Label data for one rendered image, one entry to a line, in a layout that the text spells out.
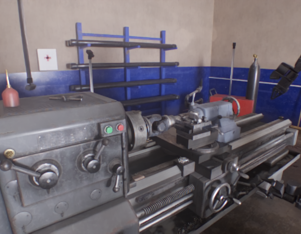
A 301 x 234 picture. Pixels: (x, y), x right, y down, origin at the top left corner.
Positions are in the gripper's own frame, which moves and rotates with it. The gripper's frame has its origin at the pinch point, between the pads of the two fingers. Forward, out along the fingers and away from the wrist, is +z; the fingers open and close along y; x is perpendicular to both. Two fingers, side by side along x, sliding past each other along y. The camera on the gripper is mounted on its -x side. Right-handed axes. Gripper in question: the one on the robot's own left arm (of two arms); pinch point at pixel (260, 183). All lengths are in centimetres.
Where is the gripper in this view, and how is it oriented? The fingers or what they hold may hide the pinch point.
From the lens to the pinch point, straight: 144.3
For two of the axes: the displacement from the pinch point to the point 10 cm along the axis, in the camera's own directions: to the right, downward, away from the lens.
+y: -5.9, 7.7, -2.3
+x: 5.5, 6.0, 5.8
